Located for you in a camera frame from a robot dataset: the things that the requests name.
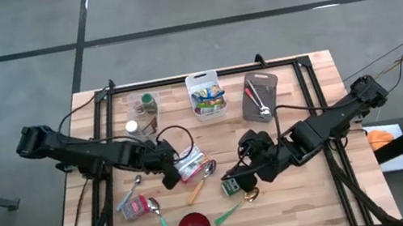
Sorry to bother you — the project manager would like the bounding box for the blue white snack packet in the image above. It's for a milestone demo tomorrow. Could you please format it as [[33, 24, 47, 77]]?
[[189, 81, 227, 104]]

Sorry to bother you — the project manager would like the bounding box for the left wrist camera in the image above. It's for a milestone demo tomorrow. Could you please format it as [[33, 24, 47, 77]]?
[[159, 164, 185, 192]]

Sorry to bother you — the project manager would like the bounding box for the steel spoon red handle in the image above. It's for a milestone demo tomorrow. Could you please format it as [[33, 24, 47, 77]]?
[[242, 83, 273, 122]]

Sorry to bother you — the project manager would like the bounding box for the steel spoon wooden handle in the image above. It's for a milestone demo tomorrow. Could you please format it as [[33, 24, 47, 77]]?
[[180, 158, 224, 207]]

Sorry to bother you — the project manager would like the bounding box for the gold spoon green handle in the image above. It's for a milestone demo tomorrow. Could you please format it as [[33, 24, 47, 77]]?
[[210, 185, 265, 226]]

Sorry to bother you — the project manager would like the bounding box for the plain steel spoon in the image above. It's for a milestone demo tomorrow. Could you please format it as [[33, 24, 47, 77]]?
[[245, 75, 274, 122]]

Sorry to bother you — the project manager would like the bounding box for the red grey small box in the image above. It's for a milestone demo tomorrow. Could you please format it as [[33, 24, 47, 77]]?
[[118, 192, 152, 223]]

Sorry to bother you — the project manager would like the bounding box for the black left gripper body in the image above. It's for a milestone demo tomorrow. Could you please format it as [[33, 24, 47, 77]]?
[[140, 136, 181, 175]]

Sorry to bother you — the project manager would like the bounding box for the green orange snack packet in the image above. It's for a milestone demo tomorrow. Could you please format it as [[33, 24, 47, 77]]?
[[193, 96, 227, 116]]

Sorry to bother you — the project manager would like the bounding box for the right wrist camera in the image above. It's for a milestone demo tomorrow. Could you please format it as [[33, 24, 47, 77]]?
[[231, 162, 261, 195]]

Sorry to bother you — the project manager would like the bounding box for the white plastic bin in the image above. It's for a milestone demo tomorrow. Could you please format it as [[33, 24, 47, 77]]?
[[183, 66, 231, 125]]

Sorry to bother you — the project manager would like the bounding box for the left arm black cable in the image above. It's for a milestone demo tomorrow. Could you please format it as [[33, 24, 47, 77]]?
[[52, 75, 198, 182]]

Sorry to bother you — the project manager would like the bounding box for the green label spice jar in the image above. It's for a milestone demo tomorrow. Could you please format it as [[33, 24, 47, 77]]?
[[139, 91, 159, 116]]

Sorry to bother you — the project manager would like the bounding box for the black table frame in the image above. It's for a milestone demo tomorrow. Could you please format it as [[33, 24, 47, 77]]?
[[28, 35, 403, 226]]

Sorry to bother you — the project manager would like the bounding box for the orange object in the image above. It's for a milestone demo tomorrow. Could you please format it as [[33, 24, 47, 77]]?
[[367, 126, 397, 153]]

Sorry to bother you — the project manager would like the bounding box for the small orange packet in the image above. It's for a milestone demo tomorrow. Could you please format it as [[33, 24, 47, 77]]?
[[131, 99, 146, 116]]

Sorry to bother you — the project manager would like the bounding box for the steel spoon light blue handle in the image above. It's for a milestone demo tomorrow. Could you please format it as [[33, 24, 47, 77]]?
[[110, 174, 148, 213]]

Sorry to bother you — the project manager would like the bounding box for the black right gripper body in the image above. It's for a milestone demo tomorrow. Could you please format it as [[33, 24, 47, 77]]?
[[246, 146, 279, 185]]

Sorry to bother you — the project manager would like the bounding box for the dark green tea tin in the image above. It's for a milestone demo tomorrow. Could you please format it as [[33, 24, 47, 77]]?
[[219, 175, 243, 199]]

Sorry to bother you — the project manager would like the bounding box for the white sheet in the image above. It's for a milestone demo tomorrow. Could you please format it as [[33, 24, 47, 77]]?
[[362, 120, 403, 177]]

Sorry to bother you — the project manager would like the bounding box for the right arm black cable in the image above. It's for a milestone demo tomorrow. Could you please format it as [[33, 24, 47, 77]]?
[[210, 93, 358, 181]]

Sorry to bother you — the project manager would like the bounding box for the clear plastic container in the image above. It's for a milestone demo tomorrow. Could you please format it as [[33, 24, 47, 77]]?
[[123, 87, 168, 141]]

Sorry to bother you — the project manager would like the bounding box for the brown snack packet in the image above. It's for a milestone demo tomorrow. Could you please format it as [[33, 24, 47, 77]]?
[[138, 115, 161, 138]]

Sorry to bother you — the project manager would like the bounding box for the steel spoon teal handle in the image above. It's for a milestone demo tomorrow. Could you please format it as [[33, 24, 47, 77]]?
[[146, 194, 176, 226]]

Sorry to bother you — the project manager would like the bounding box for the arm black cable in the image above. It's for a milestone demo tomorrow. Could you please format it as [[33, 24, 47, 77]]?
[[210, 93, 358, 181], [52, 75, 198, 182]]

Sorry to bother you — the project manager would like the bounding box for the grey translucent plastic bin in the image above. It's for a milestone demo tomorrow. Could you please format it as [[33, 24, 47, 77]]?
[[235, 67, 286, 127]]

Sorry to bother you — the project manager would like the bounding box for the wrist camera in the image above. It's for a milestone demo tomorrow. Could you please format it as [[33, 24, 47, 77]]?
[[231, 162, 261, 195], [159, 164, 185, 192]]

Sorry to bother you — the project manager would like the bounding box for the red white snack packet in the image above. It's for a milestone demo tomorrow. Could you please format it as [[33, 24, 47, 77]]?
[[172, 142, 213, 185]]

